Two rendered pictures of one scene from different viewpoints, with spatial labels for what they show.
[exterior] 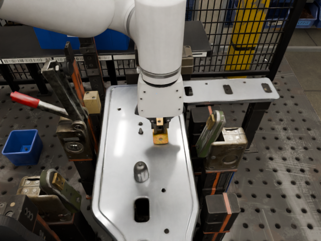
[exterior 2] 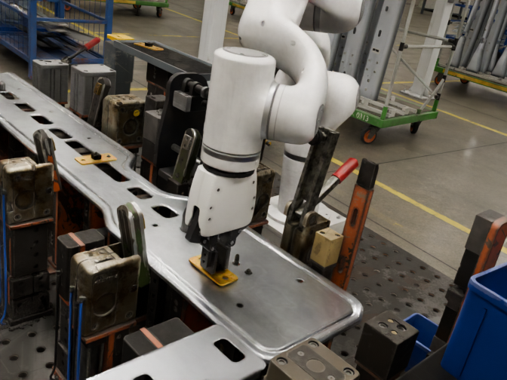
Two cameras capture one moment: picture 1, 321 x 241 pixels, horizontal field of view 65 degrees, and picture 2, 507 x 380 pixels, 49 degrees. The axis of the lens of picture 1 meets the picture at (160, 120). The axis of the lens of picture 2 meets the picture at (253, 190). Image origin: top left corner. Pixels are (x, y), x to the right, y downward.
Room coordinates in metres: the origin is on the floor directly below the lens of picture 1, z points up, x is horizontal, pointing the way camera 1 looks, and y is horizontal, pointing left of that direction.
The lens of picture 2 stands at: (0.99, -0.48, 1.47)
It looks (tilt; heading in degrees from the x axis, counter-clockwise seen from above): 24 degrees down; 137
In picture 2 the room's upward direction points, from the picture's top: 10 degrees clockwise
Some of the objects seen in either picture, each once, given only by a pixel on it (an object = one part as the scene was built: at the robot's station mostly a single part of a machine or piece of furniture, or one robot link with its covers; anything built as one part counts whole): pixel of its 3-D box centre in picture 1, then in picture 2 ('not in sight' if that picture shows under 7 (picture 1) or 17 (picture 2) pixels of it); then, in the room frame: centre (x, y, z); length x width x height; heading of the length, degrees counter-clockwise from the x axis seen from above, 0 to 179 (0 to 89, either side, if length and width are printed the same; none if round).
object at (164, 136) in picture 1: (159, 129); (213, 266); (0.42, 0.00, 1.01); 0.08 x 0.04 x 0.01; 4
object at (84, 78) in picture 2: not in sight; (90, 140); (-0.39, 0.17, 0.90); 0.13 x 0.10 x 0.41; 94
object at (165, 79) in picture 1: (158, 68); (231, 154); (0.42, 0.00, 1.20); 0.09 x 0.08 x 0.03; 94
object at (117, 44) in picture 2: not in sight; (170, 59); (-0.30, 0.34, 1.16); 0.37 x 0.14 x 0.02; 4
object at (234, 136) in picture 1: (216, 173); (99, 350); (0.37, -0.16, 0.87); 0.12 x 0.09 x 0.35; 94
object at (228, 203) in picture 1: (212, 227); (78, 311); (0.23, -0.13, 0.84); 0.11 x 0.08 x 0.29; 94
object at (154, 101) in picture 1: (160, 91); (224, 194); (0.42, 0.00, 1.14); 0.10 x 0.07 x 0.11; 94
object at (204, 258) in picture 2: (169, 120); (204, 252); (0.42, -0.02, 1.04); 0.03 x 0.03 x 0.07; 4
